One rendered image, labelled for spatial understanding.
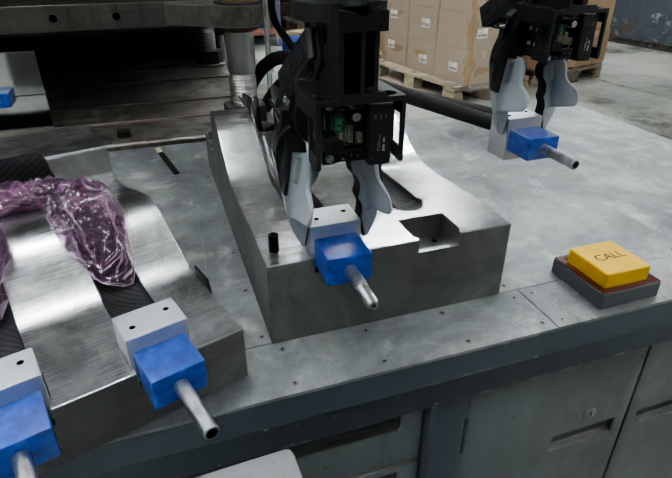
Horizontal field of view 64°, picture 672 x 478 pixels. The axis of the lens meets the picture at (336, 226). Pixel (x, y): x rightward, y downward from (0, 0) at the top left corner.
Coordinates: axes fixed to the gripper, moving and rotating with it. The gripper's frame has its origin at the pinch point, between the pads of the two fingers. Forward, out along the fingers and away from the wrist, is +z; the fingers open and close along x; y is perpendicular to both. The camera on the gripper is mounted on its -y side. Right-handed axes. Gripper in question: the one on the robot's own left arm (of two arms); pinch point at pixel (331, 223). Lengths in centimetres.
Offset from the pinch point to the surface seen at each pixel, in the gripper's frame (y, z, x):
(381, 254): 2.0, 3.1, 4.4
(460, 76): -324, 70, 213
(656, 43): -451, 83, 550
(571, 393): 2.8, 30.3, 33.2
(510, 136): -10.7, -2.3, 27.0
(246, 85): -72, 4, 5
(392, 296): 2.0, 8.4, 5.9
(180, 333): 6.3, 4.3, -15.1
